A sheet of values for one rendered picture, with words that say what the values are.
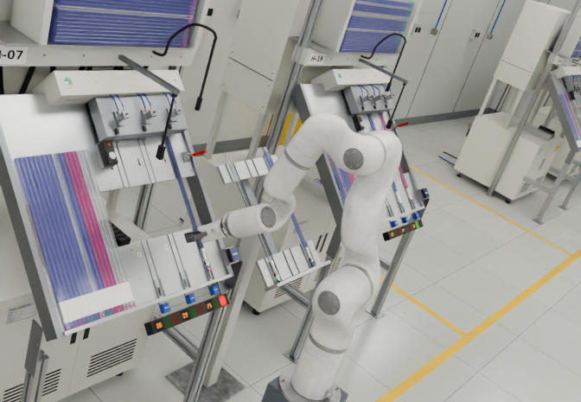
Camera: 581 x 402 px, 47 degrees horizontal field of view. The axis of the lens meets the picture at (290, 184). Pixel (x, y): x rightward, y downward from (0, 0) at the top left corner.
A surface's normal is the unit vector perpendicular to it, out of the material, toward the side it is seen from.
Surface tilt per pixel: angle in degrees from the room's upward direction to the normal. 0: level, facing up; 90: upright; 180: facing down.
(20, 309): 90
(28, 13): 90
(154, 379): 0
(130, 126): 45
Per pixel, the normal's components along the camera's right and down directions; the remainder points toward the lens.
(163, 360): 0.29, -0.88
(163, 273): 0.72, -0.29
